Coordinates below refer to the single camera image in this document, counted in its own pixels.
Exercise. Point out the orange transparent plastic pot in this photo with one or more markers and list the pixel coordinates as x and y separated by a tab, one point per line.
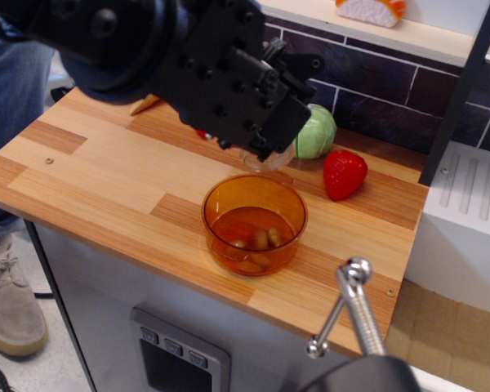
236	207

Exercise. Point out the white ribbed sink unit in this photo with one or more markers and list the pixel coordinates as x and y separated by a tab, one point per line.
451	251

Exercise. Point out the grey control panel with buttons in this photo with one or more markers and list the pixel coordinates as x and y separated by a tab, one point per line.
173	359

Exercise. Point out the clear almond jar red label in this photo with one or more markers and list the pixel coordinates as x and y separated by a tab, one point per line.
275	162

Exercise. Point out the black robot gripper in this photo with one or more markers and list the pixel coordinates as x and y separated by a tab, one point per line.
223	78

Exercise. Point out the green toy cabbage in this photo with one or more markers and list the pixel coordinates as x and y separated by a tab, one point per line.
317	136

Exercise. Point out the almonds in pot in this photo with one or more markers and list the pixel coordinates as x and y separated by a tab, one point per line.
257	255

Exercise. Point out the red toy strawberry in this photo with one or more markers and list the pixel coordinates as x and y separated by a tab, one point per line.
344	172

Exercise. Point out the toy salmon sushi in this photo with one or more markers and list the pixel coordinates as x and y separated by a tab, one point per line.
384	13

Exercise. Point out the light wooden shelf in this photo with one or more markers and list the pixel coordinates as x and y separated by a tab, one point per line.
408	36

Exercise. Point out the toy ice cream cone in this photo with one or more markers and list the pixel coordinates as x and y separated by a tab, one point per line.
143	104

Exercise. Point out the beige suede shoe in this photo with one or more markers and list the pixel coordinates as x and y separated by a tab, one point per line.
23	329

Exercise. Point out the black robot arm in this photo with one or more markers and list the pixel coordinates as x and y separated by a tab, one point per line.
114	51

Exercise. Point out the red toy chili pepper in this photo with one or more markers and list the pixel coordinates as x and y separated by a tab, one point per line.
204	135

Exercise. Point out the blue jeans leg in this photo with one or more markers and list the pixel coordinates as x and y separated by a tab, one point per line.
24	73

